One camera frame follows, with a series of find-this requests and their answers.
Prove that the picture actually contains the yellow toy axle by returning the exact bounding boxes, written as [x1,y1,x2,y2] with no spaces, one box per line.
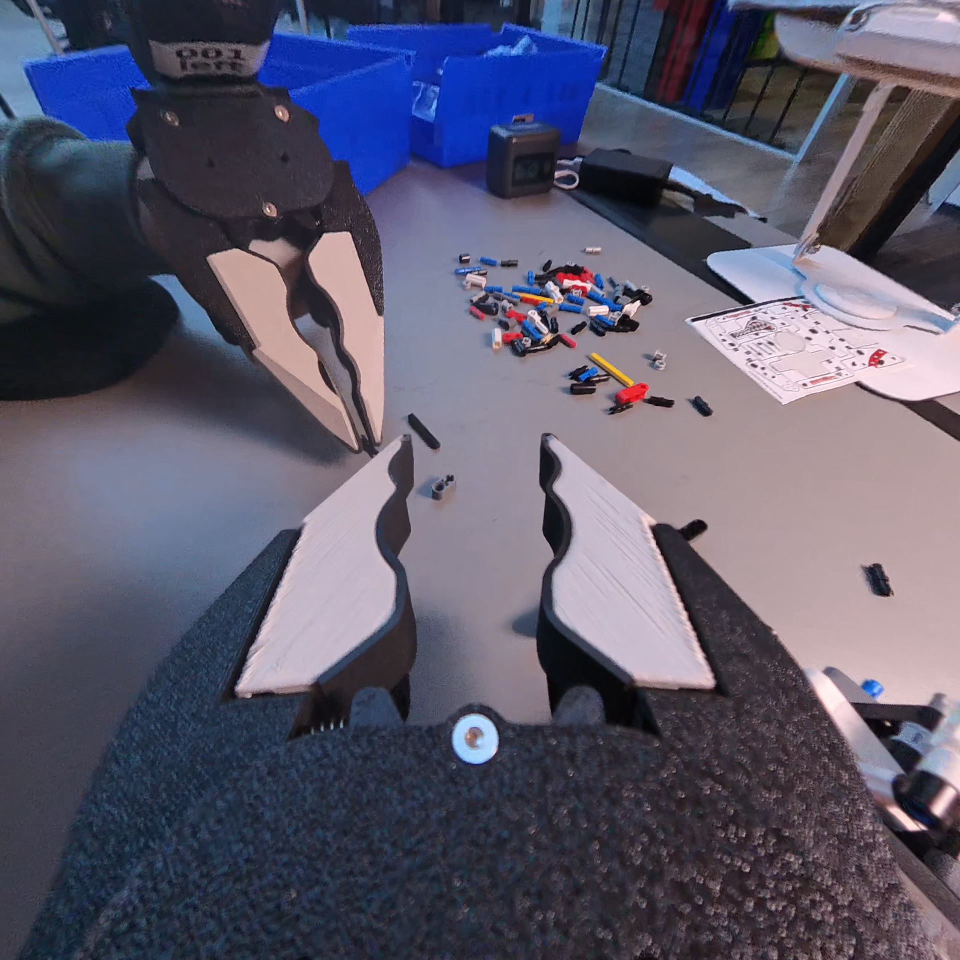
[587,351,636,389]

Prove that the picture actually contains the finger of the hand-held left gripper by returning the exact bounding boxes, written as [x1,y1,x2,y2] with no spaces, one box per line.
[206,240,361,455]
[303,231,387,451]

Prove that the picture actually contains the grey desk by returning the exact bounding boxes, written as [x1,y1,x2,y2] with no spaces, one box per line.
[0,82,960,960]

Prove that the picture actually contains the white sticker sheet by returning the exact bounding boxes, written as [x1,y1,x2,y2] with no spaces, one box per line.
[682,296,906,408]

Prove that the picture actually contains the white book stand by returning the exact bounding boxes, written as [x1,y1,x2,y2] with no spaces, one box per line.
[705,0,960,404]

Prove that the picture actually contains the black wire rack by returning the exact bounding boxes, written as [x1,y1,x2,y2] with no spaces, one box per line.
[598,0,828,153]

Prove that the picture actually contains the person's left forearm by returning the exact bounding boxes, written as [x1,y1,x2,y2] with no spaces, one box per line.
[0,114,183,404]

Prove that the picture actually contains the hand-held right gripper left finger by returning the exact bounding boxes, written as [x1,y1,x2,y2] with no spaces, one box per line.
[233,435,419,700]

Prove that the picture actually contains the toy truck chassis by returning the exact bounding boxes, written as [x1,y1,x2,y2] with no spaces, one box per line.
[804,664,960,873]

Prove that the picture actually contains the clear plastic bag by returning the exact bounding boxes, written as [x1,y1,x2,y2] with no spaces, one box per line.
[411,36,543,123]

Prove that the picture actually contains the black adapter cable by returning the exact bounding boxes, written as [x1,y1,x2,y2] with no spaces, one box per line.
[662,174,768,224]

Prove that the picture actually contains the black power adapter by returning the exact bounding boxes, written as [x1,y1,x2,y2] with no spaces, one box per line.
[579,147,675,209]

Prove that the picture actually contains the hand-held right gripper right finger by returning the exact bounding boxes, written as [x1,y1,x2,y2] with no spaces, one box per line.
[537,433,719,693]

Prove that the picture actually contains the blue plastic bin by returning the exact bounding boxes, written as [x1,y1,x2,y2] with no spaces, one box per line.
[21,32,419,198]
[345,21,610,169]

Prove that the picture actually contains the pile of small toy pieces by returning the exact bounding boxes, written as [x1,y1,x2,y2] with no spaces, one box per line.
[452,246,715,419]

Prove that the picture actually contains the black box device with display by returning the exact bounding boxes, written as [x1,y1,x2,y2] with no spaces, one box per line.
[484,114,564,201]

